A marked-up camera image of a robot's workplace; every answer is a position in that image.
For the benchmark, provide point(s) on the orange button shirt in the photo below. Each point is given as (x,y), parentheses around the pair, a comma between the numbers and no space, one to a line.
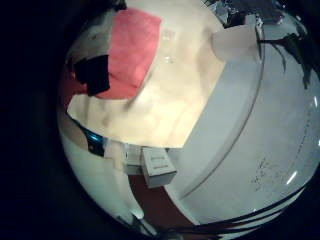
(133,50)

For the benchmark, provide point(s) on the small white cardboard box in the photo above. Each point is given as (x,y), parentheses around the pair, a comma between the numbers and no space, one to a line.
(158,166)

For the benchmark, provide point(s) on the white round plant pot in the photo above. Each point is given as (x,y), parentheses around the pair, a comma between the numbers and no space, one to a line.
(235,43)

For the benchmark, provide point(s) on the green leafy plant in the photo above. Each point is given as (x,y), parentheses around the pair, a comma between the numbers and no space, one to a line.
(296,46)

